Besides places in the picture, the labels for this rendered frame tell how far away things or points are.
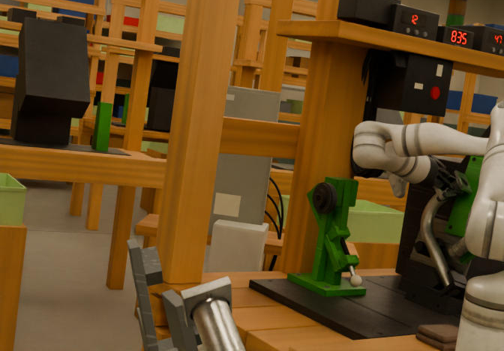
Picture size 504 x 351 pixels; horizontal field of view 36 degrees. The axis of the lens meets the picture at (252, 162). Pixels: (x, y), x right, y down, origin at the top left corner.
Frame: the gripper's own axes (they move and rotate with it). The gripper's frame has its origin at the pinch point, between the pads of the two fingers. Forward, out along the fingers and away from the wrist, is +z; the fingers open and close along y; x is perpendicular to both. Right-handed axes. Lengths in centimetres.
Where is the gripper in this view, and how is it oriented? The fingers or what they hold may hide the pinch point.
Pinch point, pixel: (453, 186)
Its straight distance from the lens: 197.4
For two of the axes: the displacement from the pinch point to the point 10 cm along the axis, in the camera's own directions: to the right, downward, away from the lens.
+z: 7.5, 3.1, 5.8
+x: -6.4, 5.4, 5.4
